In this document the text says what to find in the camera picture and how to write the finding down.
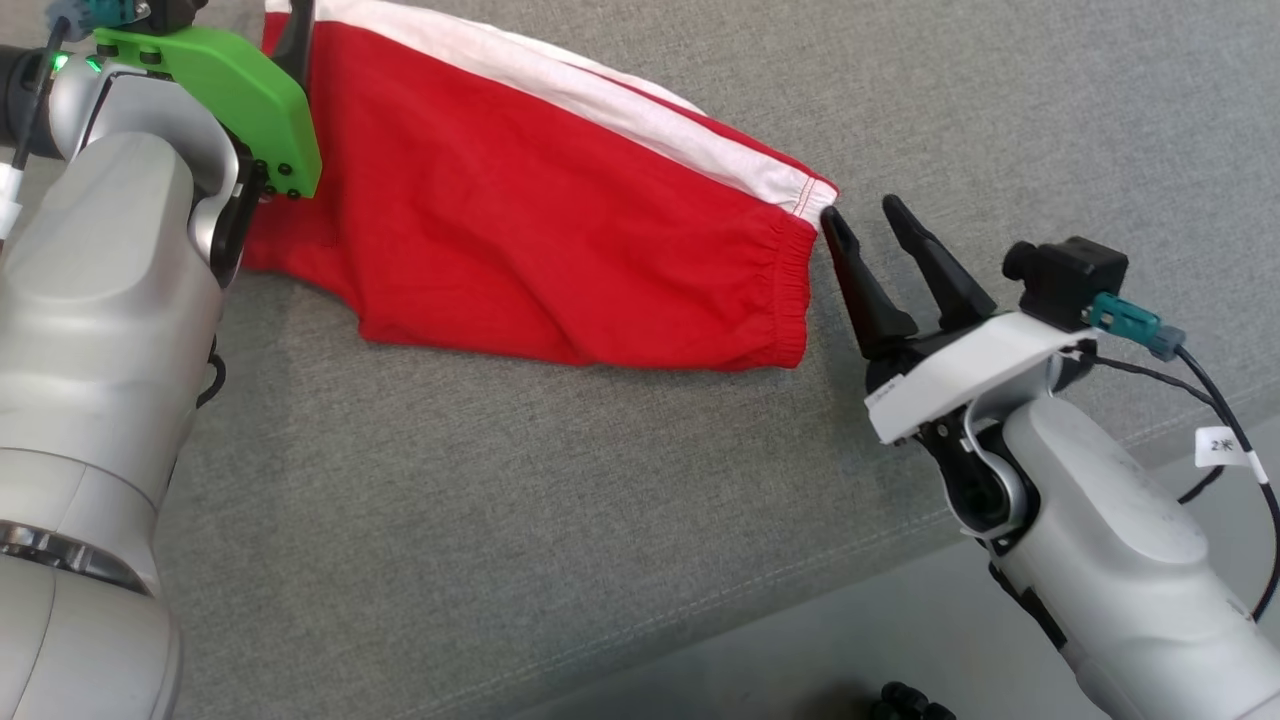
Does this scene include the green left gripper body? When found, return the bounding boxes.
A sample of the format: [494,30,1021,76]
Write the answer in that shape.
[93,27,323,201]

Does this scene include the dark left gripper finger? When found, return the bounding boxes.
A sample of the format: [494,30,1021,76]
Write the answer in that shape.
[274,0,317,87]

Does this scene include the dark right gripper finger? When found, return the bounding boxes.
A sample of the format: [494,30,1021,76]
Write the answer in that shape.
[820,207,920,362]
[881,195,999,332]

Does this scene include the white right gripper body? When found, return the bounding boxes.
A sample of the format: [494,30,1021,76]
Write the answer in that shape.
[864,312,1097,447]

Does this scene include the red shorts with white stripe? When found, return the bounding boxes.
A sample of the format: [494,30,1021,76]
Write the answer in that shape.
[240,0,839,373]

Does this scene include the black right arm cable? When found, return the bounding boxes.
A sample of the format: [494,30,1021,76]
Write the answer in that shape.
[1083,293,1280,623]

